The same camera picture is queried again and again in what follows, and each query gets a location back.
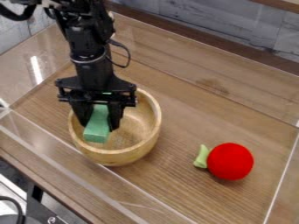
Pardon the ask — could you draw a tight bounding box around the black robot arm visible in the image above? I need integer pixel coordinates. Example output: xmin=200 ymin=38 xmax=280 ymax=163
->
xmin=0 ymin=0 xmax=136 ymax=130

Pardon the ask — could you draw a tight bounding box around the brown wooden bowl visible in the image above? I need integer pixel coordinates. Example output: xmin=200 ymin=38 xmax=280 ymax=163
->
xmin=68 ymin=88 xmax=163 ymax=166

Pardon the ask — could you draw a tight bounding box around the green rectangular block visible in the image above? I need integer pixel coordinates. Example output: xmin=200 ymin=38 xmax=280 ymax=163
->
xmin=83 ymin=105 xmax=109 ymax=144

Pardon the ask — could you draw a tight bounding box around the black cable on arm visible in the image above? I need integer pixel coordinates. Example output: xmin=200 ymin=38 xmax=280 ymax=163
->
xmin=105 ymin=38 xmax=132 ymax=69

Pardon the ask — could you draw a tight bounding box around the red plush ball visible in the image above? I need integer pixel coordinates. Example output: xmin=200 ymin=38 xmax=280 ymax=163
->
xmin=207 ymin=143 xmax=255 ymax=180

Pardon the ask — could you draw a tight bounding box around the black table leg bracket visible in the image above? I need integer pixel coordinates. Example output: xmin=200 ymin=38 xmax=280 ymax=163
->
xmin=0 ymin=182 xmax=71 ymax=224

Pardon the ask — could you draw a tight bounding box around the green plush leaf piece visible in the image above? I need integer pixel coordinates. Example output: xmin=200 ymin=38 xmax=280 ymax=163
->
xmin=192 ymin=144 xmax=211 ymax=169

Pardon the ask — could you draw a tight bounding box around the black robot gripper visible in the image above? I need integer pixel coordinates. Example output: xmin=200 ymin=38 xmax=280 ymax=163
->
xmin=53 ymin=58 xmax=137 ymax=133

